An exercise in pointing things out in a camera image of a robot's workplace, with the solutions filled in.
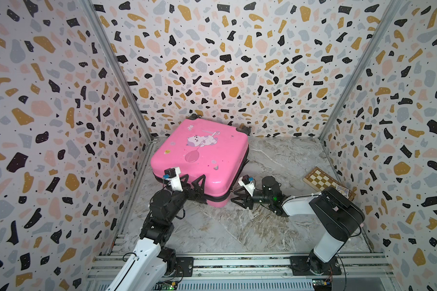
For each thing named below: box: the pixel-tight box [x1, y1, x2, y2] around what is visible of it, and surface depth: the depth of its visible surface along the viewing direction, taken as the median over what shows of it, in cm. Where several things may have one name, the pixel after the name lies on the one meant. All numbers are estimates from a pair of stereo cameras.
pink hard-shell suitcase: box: [150, 113, 252, 208], surface depth 85 cm
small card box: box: [335, 184, 350, 200], surface depth 94 cm
